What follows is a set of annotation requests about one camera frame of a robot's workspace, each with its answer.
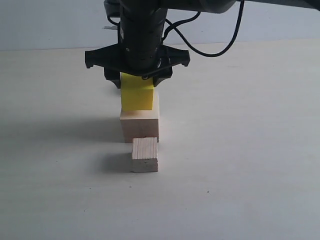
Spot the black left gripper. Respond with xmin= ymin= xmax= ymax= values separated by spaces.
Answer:
xmin=84 ymin=0 xmax=190 ymax=89

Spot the yellow cube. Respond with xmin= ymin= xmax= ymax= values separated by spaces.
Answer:
xmin=120 ymin=73 xmax=154 ymax=111

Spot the large wooden cube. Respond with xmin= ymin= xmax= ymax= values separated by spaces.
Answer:
xmin=119 ymin=91 xmax=160 ymax=143

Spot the medium wooden cube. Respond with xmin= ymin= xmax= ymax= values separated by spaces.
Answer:
xmin=131 ymin=137 xmax=159 ymax=173

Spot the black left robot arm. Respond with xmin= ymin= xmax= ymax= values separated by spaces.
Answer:
xmin=84 ymin=0 xmax=235 ymax=89

